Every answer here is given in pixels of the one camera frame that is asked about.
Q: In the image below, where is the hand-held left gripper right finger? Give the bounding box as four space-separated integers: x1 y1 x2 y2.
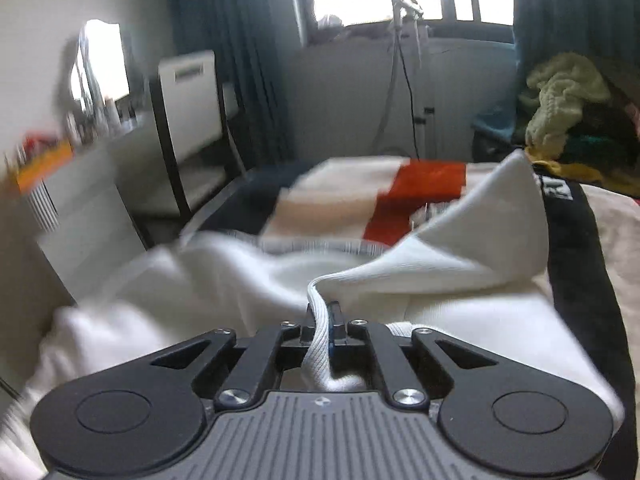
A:
326 300 500 408

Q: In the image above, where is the white dressing table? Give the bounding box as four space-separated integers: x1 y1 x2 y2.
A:
0 110 153 321

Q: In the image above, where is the white sweatshirt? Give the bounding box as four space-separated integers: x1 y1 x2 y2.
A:
0 150 627 480

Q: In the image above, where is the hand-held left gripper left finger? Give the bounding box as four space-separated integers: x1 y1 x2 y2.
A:
149 303 319 409

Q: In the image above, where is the white garment steamer stand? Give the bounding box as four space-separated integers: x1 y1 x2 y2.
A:
376 0 439 162

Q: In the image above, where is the dark clothes pile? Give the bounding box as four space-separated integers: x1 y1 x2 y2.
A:
519 55 640 185

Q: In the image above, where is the teal cloth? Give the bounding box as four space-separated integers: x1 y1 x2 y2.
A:
569 134 612 159

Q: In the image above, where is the striped orange black cream blanket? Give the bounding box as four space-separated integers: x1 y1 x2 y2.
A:
179 156 640 441

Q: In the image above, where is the wavy framed mirror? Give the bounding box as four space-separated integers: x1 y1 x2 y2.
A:
66 18 134 112

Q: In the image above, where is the grey rag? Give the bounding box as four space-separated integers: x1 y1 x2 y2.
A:
312 14 351 43

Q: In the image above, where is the row of cosmetic bottles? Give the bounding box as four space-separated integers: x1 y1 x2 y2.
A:
64 94 147 137

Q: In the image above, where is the white and black chair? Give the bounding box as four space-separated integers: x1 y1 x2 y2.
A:
135 49 249 223

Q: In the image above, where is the blue plastic tub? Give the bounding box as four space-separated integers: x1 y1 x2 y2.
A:
471 111 519 144

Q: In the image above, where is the blue curtain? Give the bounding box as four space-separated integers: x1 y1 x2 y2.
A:
165 0 312 173
512 0 640 92

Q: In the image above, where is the white ribbed container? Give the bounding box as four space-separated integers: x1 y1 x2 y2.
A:
25 181 59 234

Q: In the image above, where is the orange box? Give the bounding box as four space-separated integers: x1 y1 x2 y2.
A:
14 134 74 194

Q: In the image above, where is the light green knit sweater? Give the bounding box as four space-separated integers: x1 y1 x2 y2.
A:
524 52 614 149

